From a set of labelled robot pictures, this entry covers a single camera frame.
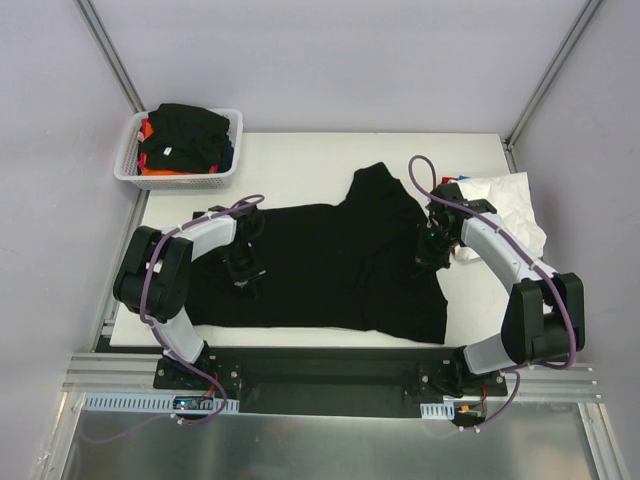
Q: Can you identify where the black t shirt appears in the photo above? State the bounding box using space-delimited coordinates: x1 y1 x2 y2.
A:
138 103 234 176
186 163 448 344

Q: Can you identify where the white t shirt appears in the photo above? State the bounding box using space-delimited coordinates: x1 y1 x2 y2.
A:
455 172 547 258

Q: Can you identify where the white plastic laundry basket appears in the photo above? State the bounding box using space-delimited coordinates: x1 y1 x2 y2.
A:
113 108 244 191

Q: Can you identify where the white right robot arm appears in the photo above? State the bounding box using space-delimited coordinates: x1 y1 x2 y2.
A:
417 183 586 398

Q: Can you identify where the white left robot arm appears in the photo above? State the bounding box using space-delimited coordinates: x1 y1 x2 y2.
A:
113 196 266 389

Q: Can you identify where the dark blue t shirt in basket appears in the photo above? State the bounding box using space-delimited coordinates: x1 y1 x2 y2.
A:
216 135 234 173

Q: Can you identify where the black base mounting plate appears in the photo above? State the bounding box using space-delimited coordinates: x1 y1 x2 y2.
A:
152 345 509 415

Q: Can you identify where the black t shirt in basket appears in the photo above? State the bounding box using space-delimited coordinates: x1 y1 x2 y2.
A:
138 103 234 176

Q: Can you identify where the pink t shirt in basket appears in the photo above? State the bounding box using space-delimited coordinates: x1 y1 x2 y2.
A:
137 118 153 175

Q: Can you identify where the orange t shirt in basket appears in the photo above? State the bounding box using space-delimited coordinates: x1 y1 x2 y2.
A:
138 119 226 176

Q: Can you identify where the right white cable duct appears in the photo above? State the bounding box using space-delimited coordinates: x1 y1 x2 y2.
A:
420 401 455 421

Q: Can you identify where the white cable duct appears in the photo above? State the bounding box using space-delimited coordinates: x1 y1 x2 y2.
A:
83 393 240 415
420 401 455 421

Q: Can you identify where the aluminium front rail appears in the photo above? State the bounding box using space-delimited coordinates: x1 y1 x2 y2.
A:
63 353 605 403

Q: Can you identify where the left white cable duct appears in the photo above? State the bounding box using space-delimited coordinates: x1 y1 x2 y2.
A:
83 393 240 415

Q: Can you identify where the right aluminium frame post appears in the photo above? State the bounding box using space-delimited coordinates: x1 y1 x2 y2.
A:
503 0 605 151

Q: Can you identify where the aluminium frame post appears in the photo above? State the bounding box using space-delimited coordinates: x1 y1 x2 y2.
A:
73 0 147 126
503 0 605 151

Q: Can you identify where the left aluminium frame post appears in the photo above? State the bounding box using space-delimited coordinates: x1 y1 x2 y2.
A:
73 0 147 126

